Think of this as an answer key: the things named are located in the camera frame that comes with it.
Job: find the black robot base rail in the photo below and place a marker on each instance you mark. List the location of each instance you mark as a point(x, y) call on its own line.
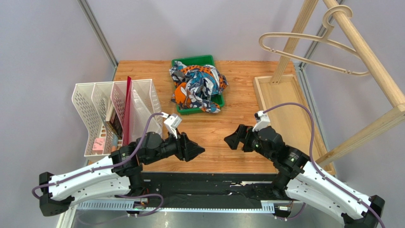
point(208, 190)

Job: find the dark book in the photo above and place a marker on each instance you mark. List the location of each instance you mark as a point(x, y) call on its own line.
point(112, 120)

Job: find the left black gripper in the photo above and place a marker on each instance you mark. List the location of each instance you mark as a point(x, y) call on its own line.
point(186, 149)

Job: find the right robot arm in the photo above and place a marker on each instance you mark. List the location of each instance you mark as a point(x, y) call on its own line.
point(299, 179)

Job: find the white file organizer rack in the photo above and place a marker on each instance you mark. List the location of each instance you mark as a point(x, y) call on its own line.
point(90, 101)

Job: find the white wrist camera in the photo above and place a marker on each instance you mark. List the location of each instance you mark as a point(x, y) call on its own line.
point(171, 122)
point(262, 121)

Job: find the red folder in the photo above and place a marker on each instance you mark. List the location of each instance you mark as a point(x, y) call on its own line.
point(127, 112)

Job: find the pink small box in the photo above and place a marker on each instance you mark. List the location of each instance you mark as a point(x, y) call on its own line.
point(98, 146)

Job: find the colourful patterned shorts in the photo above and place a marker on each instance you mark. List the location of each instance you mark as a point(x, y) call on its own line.
point(195, 85)

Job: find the wooden clothes rack frame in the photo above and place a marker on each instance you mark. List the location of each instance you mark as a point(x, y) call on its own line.
point(363, 118)

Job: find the green plastic tray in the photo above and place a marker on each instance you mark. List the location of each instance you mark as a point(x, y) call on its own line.
point(199, 60)

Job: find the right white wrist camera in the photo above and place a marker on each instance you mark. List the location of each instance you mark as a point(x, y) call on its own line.
point(262, 121)

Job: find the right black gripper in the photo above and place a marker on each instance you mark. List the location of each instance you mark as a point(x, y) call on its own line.
point(247, 138)

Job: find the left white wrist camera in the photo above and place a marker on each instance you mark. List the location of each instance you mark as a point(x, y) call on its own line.
point(171, 122)

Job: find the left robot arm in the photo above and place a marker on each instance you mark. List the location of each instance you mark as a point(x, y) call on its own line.
point(119, 174)

